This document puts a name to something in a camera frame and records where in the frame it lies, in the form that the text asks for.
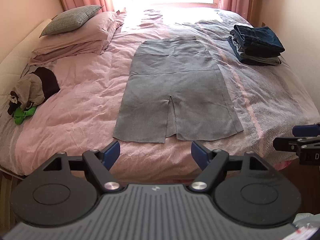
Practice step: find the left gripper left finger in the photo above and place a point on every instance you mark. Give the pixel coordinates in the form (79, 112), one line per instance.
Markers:
(65, 188)

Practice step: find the dark blue folded jeans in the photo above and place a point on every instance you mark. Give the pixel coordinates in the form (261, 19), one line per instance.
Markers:
(258, 42)

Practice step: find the pink and grey duvet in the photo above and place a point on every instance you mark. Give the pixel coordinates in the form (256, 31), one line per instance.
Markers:
(269, 101)

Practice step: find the beige and brown crumpled garment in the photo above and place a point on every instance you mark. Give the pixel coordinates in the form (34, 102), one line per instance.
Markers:
(33, 89)

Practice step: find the grey knit skirt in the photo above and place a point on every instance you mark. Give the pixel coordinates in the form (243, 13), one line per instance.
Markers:
(175, 88)

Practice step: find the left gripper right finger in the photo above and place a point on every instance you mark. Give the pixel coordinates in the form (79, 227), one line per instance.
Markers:
(245, 189)

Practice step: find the lower pink pillow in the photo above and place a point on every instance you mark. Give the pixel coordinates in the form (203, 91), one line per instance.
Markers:
(96, 47)

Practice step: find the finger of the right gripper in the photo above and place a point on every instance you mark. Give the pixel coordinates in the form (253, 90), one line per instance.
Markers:
(312, 130)
(292, 144)

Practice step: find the grey folded garment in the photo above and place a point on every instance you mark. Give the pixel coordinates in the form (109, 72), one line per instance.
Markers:
(259, 61)

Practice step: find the grey checked cushion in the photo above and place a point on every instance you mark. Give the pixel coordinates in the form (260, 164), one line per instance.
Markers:
(70, 20)

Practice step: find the pink pillow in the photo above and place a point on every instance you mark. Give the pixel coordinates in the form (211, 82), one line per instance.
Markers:
(95, 29)
(96, 47)

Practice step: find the upper pink pillow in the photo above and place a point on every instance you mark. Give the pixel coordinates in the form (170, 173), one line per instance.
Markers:
(95, 29)

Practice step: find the bright green garment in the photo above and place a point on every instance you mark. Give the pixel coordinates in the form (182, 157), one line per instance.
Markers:
(20, 115)

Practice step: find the white padded headboard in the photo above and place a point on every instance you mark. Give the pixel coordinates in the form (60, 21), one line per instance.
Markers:
(15, 62)

